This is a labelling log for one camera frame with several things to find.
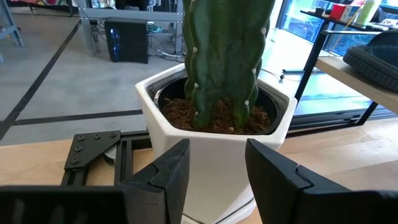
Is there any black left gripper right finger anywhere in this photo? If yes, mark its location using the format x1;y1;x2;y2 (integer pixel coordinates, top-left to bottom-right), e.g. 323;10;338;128
244;139;398;224

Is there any black corner bracket plate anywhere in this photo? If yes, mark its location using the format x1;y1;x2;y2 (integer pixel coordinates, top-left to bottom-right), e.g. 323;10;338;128
63;130;122;171

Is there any white box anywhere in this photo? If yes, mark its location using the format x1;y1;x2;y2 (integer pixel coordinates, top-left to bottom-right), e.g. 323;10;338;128
340;4;362;23

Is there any white hexagonal plant pot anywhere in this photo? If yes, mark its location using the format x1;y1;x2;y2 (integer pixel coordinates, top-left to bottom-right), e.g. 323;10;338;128
135;63;299;224

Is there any light green bottle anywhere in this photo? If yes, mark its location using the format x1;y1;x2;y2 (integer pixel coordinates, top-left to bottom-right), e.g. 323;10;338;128
354;0;382;26

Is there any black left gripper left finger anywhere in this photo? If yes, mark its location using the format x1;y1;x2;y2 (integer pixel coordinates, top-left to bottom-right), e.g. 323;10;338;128
0;139;191;224

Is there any black cable with plug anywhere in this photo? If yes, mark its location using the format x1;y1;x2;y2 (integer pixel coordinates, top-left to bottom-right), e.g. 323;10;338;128
269;68;312;82

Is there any black thin side table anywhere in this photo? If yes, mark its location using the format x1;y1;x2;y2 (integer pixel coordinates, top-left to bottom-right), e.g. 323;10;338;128
300;10;389;32

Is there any grey metal desk frame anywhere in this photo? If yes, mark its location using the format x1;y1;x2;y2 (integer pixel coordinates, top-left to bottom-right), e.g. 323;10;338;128
76;0;185;57

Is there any grey metal leg frame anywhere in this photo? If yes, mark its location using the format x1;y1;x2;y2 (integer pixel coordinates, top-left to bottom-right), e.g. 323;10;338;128
0;0;24;63

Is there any brown potting soil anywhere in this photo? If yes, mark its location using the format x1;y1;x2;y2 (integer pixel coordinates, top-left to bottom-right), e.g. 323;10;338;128
160;96;272;135

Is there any grey floor cable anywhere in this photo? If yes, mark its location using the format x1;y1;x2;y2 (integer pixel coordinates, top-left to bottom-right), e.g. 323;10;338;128
154;48;185;60

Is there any black computer tower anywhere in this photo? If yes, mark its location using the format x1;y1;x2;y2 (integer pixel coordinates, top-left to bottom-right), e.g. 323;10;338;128
104;17;149;65

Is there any green cactus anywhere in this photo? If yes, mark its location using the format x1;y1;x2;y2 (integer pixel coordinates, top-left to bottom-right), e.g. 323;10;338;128
182;0;277;131

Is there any black inner plant pot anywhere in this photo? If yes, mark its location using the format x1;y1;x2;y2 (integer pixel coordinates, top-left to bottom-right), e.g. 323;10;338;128
154;76;280;136

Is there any black metal wooden shelf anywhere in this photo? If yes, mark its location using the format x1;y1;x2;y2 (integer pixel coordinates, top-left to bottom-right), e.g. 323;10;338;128
294;29;398;127

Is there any black slide sandal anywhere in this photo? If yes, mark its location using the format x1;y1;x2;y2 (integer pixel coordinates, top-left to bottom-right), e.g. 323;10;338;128
342;29;398;93

